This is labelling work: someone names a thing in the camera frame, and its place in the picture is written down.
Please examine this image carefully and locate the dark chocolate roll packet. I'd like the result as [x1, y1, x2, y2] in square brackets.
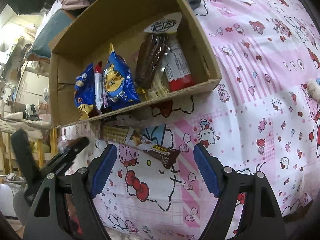
[135, 33, 168, 89]

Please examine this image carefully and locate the white grey cat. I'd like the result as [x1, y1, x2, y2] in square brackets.
[307, 80, 320, 101]

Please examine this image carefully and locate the pink cloth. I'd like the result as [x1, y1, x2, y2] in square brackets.
[59, 0, 90, 11]

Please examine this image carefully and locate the brown chocolate bar packet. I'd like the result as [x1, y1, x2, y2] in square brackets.
[124, 128, 180, 169]

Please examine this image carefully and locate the pink cartoon bed sheet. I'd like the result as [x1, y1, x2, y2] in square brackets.
[63, 0, 319, 239]

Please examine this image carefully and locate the white red rice cake packet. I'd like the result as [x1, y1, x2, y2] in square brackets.
[164, 35, 196, 92]

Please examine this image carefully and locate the blue tiger snack bag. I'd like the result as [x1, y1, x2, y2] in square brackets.
[103, 43, 140, 111]

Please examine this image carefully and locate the sweet rice cake packet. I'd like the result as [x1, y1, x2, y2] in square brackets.
[89, 61, 108, 117]

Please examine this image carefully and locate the brown cardboard box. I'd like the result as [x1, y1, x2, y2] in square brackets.
[49, 0, 221, 127]

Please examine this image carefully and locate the yellow checkered wafer packet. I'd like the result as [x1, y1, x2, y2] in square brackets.
[100, 125, 129, 144]

